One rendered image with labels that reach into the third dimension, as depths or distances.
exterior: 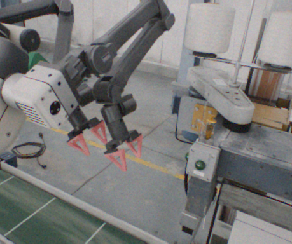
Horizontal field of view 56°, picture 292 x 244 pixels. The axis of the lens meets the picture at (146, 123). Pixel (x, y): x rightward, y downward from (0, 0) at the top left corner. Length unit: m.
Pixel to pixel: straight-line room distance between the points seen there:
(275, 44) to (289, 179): 0.42
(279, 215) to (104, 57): 0.76
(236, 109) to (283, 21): 0.30
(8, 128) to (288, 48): 0.85
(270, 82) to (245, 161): 0.51
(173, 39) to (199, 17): 5.38
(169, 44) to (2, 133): 5.81
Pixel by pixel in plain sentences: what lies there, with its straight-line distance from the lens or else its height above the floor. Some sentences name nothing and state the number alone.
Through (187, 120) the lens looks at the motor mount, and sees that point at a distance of 1.23.
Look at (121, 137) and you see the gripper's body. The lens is 0.85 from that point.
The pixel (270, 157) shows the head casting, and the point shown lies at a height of 1.34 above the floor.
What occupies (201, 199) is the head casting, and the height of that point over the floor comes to 1.14.
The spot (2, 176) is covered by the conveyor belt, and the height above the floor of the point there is 0.38.
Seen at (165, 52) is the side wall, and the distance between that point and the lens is 6.50.
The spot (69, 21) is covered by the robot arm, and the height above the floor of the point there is 1.57.
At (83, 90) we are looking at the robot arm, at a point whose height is 1.38.
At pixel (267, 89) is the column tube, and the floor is 1.39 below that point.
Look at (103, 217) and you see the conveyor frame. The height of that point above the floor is 0.39.
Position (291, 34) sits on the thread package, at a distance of 0.97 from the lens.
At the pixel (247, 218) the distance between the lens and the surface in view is 1.11.
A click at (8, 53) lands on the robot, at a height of 1.54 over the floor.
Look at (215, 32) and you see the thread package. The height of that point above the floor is 1.60.
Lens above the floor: 1.70
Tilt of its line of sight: 25 degrees down
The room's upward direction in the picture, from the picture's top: 6 degrees clockwise
